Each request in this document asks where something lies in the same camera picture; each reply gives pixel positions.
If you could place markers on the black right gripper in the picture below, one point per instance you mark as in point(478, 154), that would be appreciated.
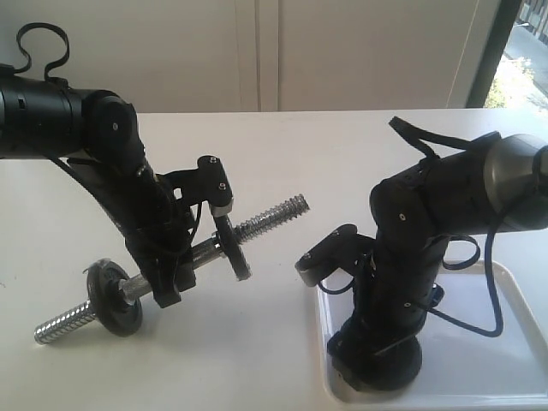
point(392, 295)

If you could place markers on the white plastic tray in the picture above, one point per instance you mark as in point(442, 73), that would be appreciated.
point(460, 370)

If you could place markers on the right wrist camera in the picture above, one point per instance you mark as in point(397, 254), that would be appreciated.
point(343, 248)

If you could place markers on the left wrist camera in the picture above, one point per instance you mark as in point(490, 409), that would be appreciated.
point(208, 182)

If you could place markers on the black window frame post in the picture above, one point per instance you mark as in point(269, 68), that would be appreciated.
point(498, 35)

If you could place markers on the chrome dumbbell bar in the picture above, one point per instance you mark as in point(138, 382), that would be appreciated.
point(204, 253)

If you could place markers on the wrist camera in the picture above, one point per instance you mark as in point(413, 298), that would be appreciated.
point(343, 248)
point(208, 182)

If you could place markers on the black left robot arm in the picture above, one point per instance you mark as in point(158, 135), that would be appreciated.
point(93, 135)

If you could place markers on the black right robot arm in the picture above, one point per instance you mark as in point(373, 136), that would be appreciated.
point(491, 184)

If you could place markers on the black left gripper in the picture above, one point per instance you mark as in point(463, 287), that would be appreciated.
point(161, 236)

